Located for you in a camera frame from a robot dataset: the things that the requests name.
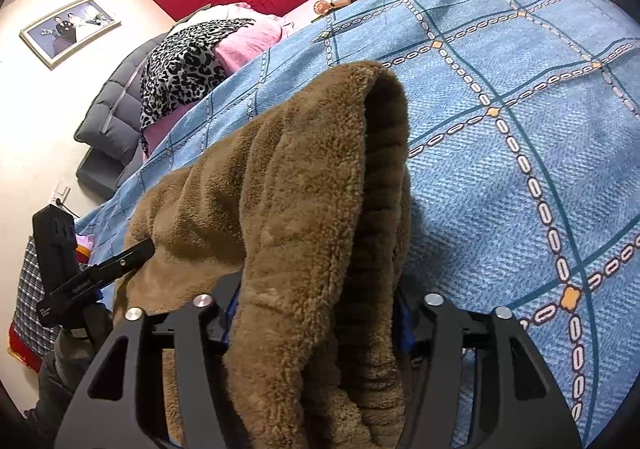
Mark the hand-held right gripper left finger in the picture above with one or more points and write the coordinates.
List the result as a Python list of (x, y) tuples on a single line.
[(220, 316)]

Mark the plaid cloth with red trim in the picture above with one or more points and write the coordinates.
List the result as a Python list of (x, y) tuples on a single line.
[(32, 299)]

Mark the brown fleece pants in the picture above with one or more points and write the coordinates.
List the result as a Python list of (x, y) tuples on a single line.
[(280, 209)]

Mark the leopard print cloth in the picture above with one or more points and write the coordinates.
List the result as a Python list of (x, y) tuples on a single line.
[(180, 69)]

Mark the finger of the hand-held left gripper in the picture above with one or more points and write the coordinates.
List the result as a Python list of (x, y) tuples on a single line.
[(127, 259)]

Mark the small brown wooden object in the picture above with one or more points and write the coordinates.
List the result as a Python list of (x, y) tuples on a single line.
[(321, 7)]

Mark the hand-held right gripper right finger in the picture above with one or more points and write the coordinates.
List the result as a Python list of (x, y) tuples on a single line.
[(406, 329)]

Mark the white wall socket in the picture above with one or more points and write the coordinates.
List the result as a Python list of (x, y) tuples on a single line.
[(61, 195)]

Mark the blue patterned bedspread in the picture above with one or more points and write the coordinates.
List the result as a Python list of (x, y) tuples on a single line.
[(500, 179)]

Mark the grey puffer jacket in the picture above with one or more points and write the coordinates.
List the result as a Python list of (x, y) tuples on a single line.
[(115, 119)]

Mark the person's left forearm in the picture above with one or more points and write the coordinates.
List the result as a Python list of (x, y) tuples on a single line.
[(60, 379)]

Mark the framed wall photo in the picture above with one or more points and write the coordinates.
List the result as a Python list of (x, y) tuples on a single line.
[(70, 31)]

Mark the white fluffy cloth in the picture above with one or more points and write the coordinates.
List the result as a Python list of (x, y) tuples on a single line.
[(200, 19)]

